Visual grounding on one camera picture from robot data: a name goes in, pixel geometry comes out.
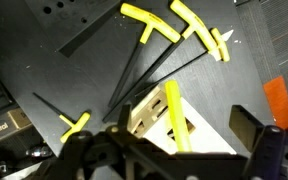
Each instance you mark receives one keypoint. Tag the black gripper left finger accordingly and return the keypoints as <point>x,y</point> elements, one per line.
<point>125,115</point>

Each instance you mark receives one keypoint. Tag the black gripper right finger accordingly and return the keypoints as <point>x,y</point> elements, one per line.
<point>247,128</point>

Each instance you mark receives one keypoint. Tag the large yellow T-handle wrench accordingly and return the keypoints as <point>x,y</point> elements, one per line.
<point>177,118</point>

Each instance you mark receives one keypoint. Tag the wooden toy box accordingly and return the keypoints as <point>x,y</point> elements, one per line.
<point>150,119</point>

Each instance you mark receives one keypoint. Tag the black wrench stand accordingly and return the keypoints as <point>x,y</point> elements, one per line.
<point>70,23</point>

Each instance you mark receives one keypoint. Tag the small yellow T-handle wrench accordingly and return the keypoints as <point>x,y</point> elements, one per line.
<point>74,126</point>

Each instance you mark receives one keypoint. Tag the yellow T-handle wrench thin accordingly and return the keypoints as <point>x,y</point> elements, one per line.
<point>220,49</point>

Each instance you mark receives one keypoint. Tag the yellow T-handle wrench long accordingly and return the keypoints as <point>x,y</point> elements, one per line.
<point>152,23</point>

